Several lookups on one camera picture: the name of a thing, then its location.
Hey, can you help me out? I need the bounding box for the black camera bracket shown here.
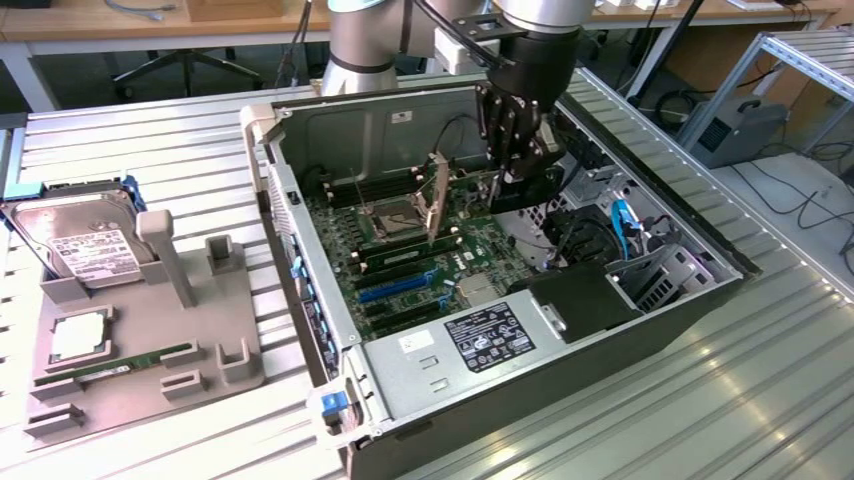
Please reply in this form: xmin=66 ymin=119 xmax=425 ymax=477
xmin=450 ymin=13 xmax=530 ymax=42

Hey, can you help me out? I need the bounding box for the silver finned heatsink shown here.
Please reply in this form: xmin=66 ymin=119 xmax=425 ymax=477
xmin=457 ymin=277 xmax=501 ymax=307

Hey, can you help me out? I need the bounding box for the grey parts rack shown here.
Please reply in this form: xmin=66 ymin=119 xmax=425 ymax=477
xmin=19 ymin=209 xmax=269 ymax=454

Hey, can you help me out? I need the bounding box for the light blue cable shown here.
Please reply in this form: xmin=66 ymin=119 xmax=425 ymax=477
xmin=105 ymin=0 xmax=181 ymax=22

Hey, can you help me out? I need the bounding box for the CPU socket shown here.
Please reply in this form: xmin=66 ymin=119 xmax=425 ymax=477
xmin=364 ymin=198 xmax=433 ymax=242

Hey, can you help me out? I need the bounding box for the silver hard disk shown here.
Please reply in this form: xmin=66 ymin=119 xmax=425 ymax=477
xmin=0 ymin=192 xmax=154 ymax=292

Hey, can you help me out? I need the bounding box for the grey machine box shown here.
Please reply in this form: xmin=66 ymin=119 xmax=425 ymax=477
xmin=680 ymin=97 xmax=791 ymax=170

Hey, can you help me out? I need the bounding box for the black rating label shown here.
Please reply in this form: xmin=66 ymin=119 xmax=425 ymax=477
xmin=444 ymin=302 xmax=540 ymax=375

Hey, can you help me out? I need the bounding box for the black plastic shroud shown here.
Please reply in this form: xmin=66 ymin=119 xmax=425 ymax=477
xmin=506 ymin=263 xmax=648 ymax=345

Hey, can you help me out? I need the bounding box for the green motherboard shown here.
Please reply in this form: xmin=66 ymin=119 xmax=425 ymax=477
xmin=306 ymin=167 xmax=537 ymax=342

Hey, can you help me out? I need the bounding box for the blue wire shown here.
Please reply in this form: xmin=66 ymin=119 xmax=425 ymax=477
xmin=609 ymin=198 xmax=648 ymax=265

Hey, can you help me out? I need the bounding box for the silver disk bay cage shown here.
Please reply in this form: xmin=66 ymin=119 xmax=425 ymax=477
xmin=497 ymin=149 xmax=630 ymax=266

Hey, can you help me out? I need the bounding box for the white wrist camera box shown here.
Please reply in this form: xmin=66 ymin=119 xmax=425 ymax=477
xmin=432 ymin=25 xmax=501 ymax=77

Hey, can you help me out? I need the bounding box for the hard drive with blue caddy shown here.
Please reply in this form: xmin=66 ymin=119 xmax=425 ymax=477
xmin=0 ymin=169 xmax=150 ymax=236

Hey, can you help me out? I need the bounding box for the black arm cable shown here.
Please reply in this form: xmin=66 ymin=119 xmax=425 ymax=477
xmin=278 ymin=0 xmax=516 ymax=89

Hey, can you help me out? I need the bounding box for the black RAM slot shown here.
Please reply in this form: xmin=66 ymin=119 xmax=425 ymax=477
xmin=328 ymin=172 xmax=420 ymax=195
xmin=329 ymin=178 xmax=422 ymax=202
xmin=346 ymin=227 xmax=460 ymax=255
xmin=332 ymin=184 xmax=426 ymax=209

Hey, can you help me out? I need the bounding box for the brown box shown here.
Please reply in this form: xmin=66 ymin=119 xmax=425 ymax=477
xmin=185 ymin=0 xmax=283 ymax=24

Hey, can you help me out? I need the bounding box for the silver CPU chip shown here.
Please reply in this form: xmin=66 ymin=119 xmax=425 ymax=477
xmin=50 ymin=313 xmax=114 ymax=362

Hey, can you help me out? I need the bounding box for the black slanted pole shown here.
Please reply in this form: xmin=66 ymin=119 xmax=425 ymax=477
xmin=624 ymin=0 xmax=708 ymax=104

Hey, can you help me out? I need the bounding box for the open black PC case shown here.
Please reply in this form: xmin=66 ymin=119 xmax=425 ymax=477
xmin=238 ymin=72 xmax=764 ymax=480

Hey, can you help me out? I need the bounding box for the black disk connector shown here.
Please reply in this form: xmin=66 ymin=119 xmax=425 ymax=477
xmin=544 ymin=208 xmax=614 ymax=266

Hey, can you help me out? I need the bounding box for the silver power supply unit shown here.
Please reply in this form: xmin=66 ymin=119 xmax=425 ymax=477
xmin=360 ymin=298 xmax=577 ymax=421

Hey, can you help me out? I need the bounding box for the black office chair base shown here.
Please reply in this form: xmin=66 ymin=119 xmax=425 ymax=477
xmin=110 ymin=47 xmax=263 ymax=101
xmin=578 ymin=29 xmax=610 ymax=64

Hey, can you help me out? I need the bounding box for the aluminium profile frame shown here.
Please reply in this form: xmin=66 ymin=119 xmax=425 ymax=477
xmin=680 ymin=27 xmax=854 ymax=156

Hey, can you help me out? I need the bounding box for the graphics card with metal bracket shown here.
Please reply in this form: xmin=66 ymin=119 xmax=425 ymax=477
xmin=425 ymin=151 xmax=564 ymax=247

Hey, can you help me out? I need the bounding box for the green RAM stick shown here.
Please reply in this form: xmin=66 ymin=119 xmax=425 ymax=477
xmin=33 ymin=344 xmax=194 ymax=387
xmin=364 ymin=238 xmax=464 ymax=269

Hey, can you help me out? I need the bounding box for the grey perforated disk bay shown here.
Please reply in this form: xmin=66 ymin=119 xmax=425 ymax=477
xmin=605 ymin=243 xmax=721 ymax=315

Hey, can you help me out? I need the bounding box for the thin locking lever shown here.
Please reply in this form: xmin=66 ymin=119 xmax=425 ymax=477
xmin=352 ymin=168 xmax=370 ymax=214

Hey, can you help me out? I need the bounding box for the blue case latch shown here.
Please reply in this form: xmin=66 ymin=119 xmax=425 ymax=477
xmin=318 ymin=392 xmax=350 ymax=419

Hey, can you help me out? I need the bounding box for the blue expansion slot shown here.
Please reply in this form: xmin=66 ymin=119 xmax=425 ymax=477
xmin=358 ymin=280 xmax=446 ymax=305

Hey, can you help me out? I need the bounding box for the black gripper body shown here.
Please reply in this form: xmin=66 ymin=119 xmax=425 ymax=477
xmin=485 ymin=27 xmax=584 ymax=121

